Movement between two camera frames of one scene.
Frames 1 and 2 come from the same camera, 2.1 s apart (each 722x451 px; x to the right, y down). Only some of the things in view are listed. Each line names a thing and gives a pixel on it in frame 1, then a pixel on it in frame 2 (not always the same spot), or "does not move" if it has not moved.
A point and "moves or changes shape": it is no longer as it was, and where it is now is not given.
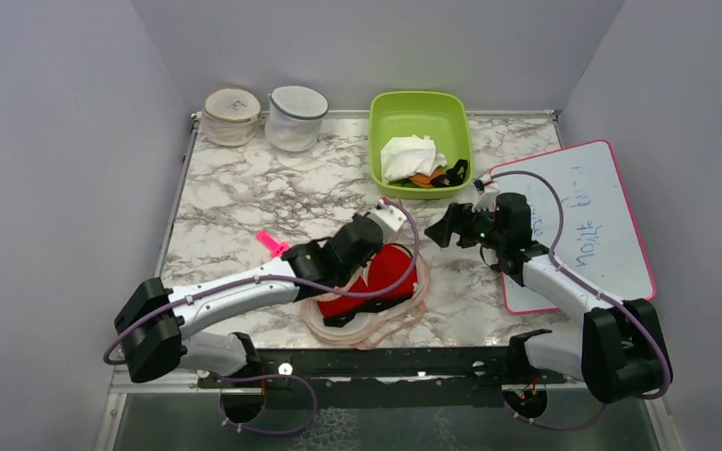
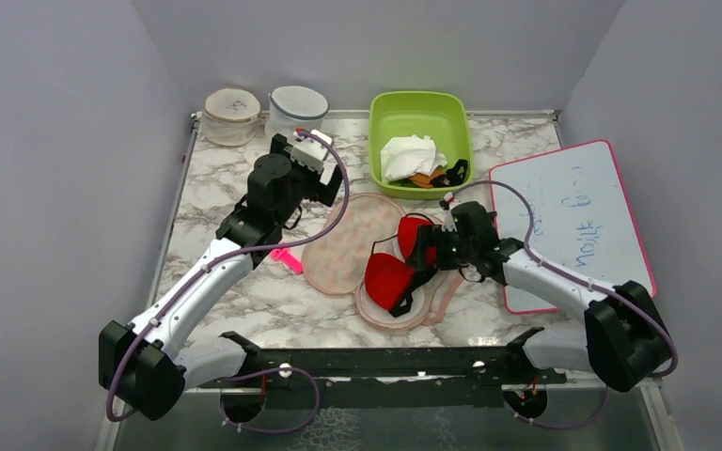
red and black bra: [384, 270] moves or changes shape
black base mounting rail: [388, 381] does not move
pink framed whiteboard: [599, 238] does not move
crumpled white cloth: [404, 157] does not move
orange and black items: [441, 178] does not move
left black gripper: [373, 254] to [324, 194]
